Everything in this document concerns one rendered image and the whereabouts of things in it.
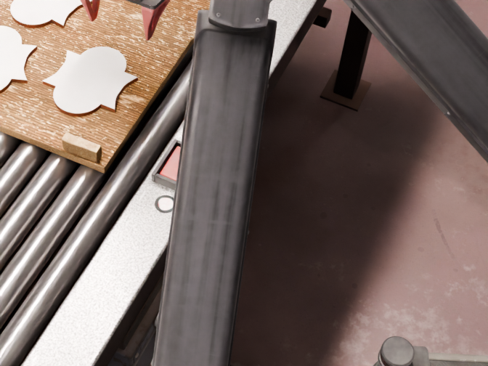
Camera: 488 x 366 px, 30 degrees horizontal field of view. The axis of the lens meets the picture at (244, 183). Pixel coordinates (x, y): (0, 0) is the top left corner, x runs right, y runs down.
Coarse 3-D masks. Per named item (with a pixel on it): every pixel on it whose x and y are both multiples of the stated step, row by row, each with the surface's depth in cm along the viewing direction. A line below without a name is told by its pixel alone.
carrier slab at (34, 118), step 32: (0, 0) 152; (192, 0) 155; (32, 32) 148; (64, 32) 148; (96, 32) 149; (128, 32) 149; (160, 32) 150; (192, 32) 150; (32, 64) 144; (128, 64) 145; (160, 64) 146; (0, 96) 140; (32, 96) 140; (128, 96) 141; (0, 128) 137; (32, 128) 136; (64, 128) 137; (96, 128) 137; (128, 128) 137
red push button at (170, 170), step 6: (174, 150) 136; (174, 156) 136; (168, 162) 135; (174, 162) 135; (162, 168) 134; (168, 168) 134; (174, 168) 134; (162, 174) 134; (168, 174) 134; (174, 174) 134; (174, 180) 133
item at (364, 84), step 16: (352, 16) 244; (352, 32) 248; (368, 32) 246; (352, 48) 253; (352, 64) 257; (336, 80) 265; (352, 80) 262; (320, 96) 268; (336, 96) 269; (352, 96) 267
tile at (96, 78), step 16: (96, 48) 146; (112, 48) 146; (64, 64) 143; (80, 64) 143; (96, 64) 144; (112, 64) 144; (48, 80) 141; (64, 80) 141; (80, 80) 141; (96, 80) 142; (112, 80) 142; (128, 80) 142; (64, 96) 139; (80, 96) 139; (96, 96) 140; (112, 96) 140; (64, 112) 138; (80, 112) 138
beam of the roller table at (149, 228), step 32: (288, 0) 159; (320, 0) 163; (288, 32) 155; (160, 192) 133; (128, 224) 130; (160, 224) 130; (96, 256) 126; (128, 256) 127; (160, 256) 127; (96, 288) 123; (128, 288) 124; (64, 320) 120; (96, 320) 121; (128, 320) 124; (32, 352) 117; (64, 352) 118; (96, 352) 118
